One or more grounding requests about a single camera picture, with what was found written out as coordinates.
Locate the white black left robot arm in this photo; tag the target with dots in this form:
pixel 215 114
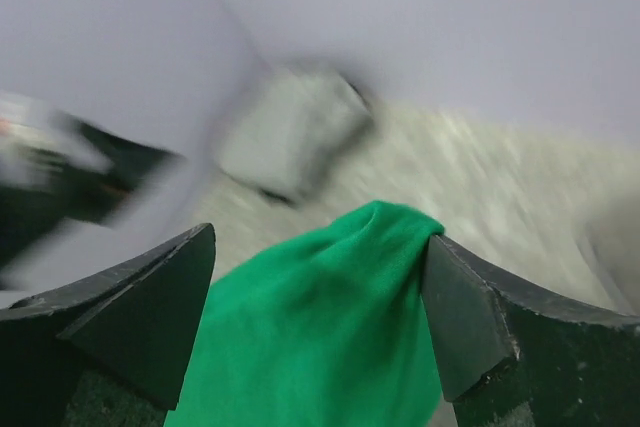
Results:
pixel 57 168

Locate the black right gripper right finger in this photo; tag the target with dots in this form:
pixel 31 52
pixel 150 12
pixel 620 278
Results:
pixel 512 353

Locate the green t shirt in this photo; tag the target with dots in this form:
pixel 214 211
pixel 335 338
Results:
pixel 325 329

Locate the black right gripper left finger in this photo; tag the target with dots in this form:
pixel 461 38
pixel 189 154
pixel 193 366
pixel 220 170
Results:
pixel 111 349

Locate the folded grey t shirt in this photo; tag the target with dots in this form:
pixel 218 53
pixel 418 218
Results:
pixel 293 123

